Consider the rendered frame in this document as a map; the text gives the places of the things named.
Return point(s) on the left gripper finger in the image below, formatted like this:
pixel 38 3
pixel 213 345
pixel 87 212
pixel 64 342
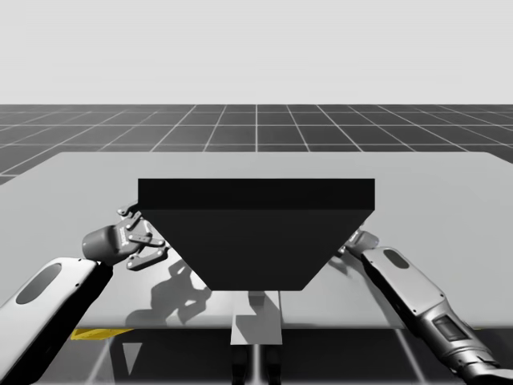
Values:
pixel 150 256
pixel 127 210

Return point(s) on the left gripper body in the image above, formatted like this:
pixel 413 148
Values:
pixel 104 244

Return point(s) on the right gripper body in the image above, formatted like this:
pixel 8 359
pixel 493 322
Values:
pixel 360 240

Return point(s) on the black screen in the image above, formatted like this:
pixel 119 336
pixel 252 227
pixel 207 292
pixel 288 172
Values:
pixel 256 240

